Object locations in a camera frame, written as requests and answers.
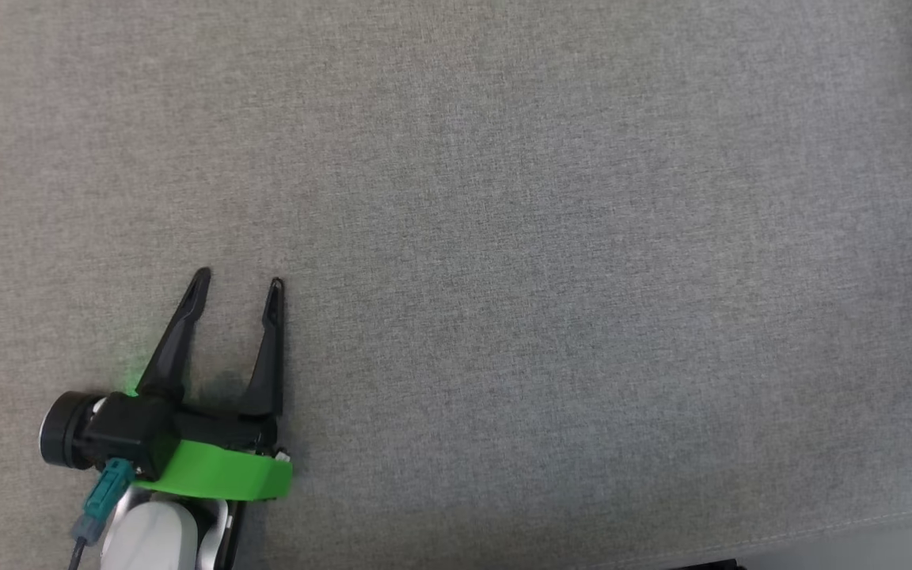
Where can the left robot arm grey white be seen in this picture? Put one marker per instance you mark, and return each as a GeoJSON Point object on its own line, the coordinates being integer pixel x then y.
{"type": "Point", "coordinates": [151, 538]}

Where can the grey fabric sofa seat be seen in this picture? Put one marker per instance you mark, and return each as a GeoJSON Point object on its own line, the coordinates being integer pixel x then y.
{"type": "Point", "coordinates": [503, 237]}

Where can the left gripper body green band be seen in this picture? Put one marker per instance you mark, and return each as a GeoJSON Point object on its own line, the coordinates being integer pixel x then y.
{"type": "Point", "coordinates": [218, 473]}

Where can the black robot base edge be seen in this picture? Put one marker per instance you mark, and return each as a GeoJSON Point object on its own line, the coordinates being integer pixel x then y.
{"type": "Point", "coordinates": [709, 565]}

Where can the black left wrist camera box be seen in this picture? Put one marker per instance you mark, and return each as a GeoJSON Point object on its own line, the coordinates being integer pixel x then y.
{"type": "Point", "coordinates": [135, 427]}

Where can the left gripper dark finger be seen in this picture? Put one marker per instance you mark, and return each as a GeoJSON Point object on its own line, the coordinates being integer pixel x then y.
{"type": "Point", "coordinates": [270, 364]}
{"type": "Point", "coordinates": [175, 348]}

